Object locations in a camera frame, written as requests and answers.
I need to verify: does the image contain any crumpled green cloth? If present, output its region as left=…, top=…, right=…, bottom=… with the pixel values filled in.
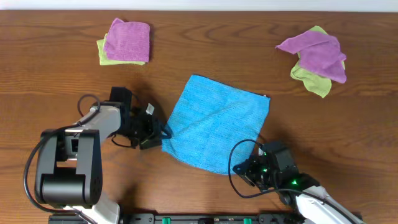
left=290, top=26, right=345, bottom=98

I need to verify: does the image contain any crumpled purple cloth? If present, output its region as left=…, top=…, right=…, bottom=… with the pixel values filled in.
left=276, top=30, right=347, bottom=83

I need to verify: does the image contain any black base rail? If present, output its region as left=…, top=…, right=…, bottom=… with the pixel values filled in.
left=48, top=212, right=305, bottom=224

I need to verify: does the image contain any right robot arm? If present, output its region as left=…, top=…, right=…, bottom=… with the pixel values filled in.
left=228, top=139, right=364, bottom=224

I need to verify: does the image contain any folded purple cloth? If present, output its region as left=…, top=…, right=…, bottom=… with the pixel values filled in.
left=104, top=18, right=150, bottom=63

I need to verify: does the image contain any blue microfiber cloth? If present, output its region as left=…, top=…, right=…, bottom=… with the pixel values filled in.
left=162, top=75, right=271, bottom=175

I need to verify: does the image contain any folded green cloth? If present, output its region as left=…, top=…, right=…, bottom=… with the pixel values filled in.
left=96, top=34, right=146, bottom=66

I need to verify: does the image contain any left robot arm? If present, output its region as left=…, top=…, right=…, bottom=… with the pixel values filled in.
left=29, top=87, right=172, bottom=223

